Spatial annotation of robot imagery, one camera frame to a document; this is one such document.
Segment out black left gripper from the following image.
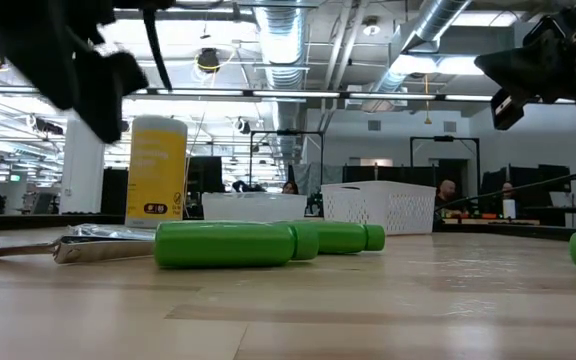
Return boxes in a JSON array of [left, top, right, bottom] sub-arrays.
[[0, 0, 149, 145]]

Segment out white plastic bin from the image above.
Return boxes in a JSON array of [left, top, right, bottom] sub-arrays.
[[201, 192, 308, 225]]

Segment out yellow wipes canister white lid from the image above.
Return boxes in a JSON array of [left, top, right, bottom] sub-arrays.
[[124, 115, 189, 229]]

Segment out black cable to right arm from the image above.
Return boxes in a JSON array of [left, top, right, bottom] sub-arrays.
[[445, 167, 576, 211]]

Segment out white pillar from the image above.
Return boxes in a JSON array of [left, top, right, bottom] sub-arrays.
[[59, 117, 106, 215]]

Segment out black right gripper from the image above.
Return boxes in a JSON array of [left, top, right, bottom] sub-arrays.
[[473, 0, 576, 131]]

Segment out white perforated plastic basket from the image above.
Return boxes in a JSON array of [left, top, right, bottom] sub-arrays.
[[320, 180, 438, 237]]

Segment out black aluminium table frame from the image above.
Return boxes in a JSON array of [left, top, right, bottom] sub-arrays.
[[0, 213, 576, 242]]

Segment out long ceiling light bar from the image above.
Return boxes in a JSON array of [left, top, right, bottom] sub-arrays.
[[0, 85, 576, 104]]

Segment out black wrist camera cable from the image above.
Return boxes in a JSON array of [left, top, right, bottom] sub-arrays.
[[141, 8, 173, 92]]

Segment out silver nail clipper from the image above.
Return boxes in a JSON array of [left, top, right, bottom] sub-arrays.
[[67, 223, 157, 242], [0, 234, 157, 265]]

